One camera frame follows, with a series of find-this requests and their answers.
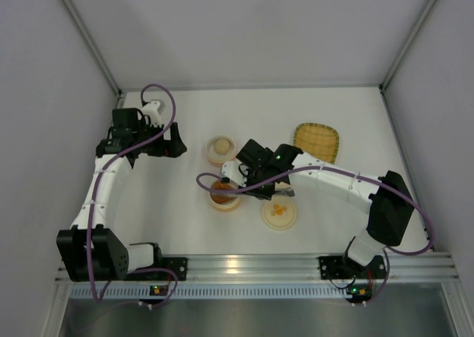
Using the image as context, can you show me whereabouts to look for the metal tongs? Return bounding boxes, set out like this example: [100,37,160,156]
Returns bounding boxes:
[211,187,296,198]

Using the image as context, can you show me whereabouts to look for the white steamed bun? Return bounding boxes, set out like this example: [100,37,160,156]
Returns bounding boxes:
[213,138,233,156]

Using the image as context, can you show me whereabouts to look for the orange fried food piece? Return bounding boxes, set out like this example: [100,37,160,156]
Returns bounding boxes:
[210,181,236,205]

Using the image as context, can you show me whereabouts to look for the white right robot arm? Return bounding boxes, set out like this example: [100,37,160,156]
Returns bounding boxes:
[221,139,414,271]

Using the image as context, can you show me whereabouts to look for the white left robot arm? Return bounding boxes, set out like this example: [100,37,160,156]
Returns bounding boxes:
[56,100,187,281]

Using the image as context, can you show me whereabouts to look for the orange lunch box bowl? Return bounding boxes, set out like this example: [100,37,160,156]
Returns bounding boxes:
[208,180,242,212]

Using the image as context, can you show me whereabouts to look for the pink lunch box bowl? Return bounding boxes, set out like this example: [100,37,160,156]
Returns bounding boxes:
[205,135,237,167]

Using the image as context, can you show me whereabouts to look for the cream lid with pink knob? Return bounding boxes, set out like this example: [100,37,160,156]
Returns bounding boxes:
[275,181,293,192]

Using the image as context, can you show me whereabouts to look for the cream lid with orange knob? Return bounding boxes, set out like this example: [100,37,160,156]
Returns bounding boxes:
[261,196,298,231]

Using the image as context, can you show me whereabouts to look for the woven bamboo tray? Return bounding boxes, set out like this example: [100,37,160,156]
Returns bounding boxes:
[293,122,340,164]

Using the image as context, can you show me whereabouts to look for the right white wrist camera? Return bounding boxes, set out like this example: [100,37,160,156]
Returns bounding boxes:
[221,161,246,187]

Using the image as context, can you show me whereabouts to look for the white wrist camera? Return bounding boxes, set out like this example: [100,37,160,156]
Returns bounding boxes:
[141,100,166,127]
[221,161,246,187]

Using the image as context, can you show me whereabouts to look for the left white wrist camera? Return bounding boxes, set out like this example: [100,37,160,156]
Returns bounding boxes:
[141,100,166,127]

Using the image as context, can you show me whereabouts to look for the aluminium front rail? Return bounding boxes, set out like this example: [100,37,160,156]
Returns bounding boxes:
[54,252,460,285]

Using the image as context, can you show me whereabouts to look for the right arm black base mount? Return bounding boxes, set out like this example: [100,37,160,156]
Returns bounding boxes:
[318,255,387,281]

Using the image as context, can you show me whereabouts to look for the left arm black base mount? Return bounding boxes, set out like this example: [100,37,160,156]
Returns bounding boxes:
[125,256,188,281]

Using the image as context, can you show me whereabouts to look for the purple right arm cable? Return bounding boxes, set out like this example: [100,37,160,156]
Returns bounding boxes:
[196,166,435,305]

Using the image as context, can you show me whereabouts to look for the left aluminium frame post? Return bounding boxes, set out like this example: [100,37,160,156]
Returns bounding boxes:
[59,0,122,98]

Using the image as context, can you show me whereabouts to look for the aluminium frame post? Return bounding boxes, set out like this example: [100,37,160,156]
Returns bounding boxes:
[378,0,440,94]
[59,0,122,98]

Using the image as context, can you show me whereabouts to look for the slotted grey cable duct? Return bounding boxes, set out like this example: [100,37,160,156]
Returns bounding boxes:
[68,283,451,301]

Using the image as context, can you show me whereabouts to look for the right aluminium frame post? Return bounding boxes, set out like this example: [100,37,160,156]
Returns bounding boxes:
[378,0,440,94]

